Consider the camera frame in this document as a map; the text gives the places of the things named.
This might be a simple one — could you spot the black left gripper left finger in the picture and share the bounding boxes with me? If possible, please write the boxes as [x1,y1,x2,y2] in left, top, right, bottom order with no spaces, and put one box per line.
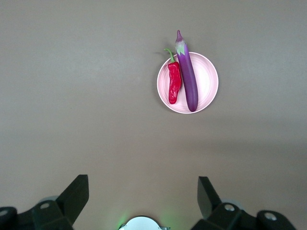
[0,174,90,230]

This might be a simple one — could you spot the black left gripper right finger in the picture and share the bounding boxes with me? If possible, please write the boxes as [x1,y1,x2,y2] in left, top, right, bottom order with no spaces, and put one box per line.
[191,176,297,230]

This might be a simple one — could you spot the long purple eggplant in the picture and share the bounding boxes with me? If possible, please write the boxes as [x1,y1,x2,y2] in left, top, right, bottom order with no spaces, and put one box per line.
[174,30,199,113]

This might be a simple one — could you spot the red chili pepper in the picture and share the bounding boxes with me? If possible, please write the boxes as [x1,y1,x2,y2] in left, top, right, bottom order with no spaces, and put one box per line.
[164,48,182,105]

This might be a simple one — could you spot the brown table cloth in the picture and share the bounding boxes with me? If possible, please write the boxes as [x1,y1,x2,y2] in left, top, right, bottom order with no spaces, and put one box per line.
[0,0,307,230]

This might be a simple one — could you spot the pink round plate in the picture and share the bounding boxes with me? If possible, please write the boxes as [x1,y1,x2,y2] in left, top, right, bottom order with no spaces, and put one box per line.
[156,52,219,114]

